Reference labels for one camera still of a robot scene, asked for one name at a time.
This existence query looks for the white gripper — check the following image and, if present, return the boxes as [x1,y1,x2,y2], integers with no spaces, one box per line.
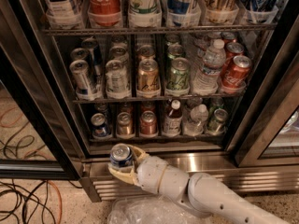
[108,145,168,194]

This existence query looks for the blue pepsi can front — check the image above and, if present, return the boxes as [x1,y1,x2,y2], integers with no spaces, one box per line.
[109,143,133,173]

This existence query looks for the blue pepsi can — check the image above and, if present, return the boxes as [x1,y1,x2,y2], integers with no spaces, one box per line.
[91,113,111,139]
[109,143,133,173]

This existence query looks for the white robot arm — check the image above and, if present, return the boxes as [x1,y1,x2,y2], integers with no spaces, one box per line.
[108,143,288,224]

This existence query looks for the stainless fridge base grille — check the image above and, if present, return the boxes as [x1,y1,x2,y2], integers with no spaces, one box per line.
[79,152,299,203]

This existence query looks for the gold can bottom shelf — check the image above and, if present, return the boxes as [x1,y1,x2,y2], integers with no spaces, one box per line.
[117,112,134,138]

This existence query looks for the gold can shelf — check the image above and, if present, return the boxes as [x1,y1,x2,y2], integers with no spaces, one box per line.
[117,112,134,138]
[136,59,161,98]
[203,0,239,25]

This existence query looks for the red can bottom shelf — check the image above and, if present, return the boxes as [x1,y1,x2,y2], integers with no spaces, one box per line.
[140,111,158,137]

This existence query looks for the blue pepsi can behind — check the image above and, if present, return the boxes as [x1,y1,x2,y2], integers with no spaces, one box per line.
[91,113,111,139]

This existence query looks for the gold can middle shelf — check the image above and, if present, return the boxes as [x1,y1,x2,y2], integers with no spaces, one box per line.
[136,59,161,98]

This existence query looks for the clear water bottle bottom shelf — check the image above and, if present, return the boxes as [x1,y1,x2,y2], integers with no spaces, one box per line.
[183,105,208,136]

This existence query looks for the clear water bottle shelf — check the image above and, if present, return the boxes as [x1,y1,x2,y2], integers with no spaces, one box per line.
[183,105,208,136]
[192,39,226,95]

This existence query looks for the green can bottom shelf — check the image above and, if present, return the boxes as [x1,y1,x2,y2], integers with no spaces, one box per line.
[206,108,228,135]

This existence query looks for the green can shelf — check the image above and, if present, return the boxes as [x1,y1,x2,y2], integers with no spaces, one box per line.
[165,57,190,96]
[206,108,228,135]

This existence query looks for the white can middle shelf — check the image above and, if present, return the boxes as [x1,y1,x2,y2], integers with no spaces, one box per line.
[106,60,130,99]

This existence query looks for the green can middle shelf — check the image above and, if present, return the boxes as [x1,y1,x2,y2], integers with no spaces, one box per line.
[165,57,190,96]

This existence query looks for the left glass fridge door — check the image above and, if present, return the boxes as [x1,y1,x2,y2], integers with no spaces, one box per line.
[0,0,84,180]

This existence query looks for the glass fridge door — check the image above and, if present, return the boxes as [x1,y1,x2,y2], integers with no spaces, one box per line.
[0,0,84,180]
[228,15,299,167]

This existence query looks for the silver blue can middle shelf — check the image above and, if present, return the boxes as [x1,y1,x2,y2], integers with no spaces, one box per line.
[69,60,97,101]

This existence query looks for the clear water bottle middle shelf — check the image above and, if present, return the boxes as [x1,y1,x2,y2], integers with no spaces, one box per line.
[192,39,226,95]

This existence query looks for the dark blue can middle shelf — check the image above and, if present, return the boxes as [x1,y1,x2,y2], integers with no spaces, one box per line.
[81,37,102,76]

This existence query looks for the dark blue can shelf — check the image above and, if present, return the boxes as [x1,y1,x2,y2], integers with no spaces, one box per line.
[240,0,277,24]
[81,37,102,76]

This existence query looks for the right glass fridge door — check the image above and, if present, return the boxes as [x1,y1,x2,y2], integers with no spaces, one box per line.
[228,15,299,167]

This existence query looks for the red coca-cola can front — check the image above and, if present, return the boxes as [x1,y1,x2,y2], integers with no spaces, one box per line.
[221,55,251,93]

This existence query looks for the red coca-cola can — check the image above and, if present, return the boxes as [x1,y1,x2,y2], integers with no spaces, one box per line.
[221,55,251,93]
[220,42,245,77]

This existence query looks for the green white bottle top shelf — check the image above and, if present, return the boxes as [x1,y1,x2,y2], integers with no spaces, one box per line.
[128,0,161,28]

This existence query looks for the red coca-cola bottle top shelf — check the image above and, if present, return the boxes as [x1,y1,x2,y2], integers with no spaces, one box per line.
[90,0,121,27]

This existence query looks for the white tea carton top shelf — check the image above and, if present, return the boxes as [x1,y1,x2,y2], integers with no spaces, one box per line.
[45,0,83,30]

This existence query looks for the blue bottle top shelf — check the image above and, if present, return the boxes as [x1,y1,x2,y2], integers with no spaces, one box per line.
[166,0,201,27]

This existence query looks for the gold can top shelf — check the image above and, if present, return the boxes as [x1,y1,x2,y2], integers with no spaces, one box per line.
[203,0,239,25]

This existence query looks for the dark blue can top shelf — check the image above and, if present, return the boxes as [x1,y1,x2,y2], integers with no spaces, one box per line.
[240,0,277,24]

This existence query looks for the clear plastic bag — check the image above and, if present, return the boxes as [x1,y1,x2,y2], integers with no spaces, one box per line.
[107,196,201,224]

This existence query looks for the brown drink bottle white cap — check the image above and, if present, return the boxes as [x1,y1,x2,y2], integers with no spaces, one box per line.
[163,99,182,136]

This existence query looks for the orange floor cable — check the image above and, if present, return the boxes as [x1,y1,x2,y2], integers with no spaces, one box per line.
[43,179,64,224]

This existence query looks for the black floor cables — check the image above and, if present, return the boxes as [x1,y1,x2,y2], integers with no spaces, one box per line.
[0,178,59,224]

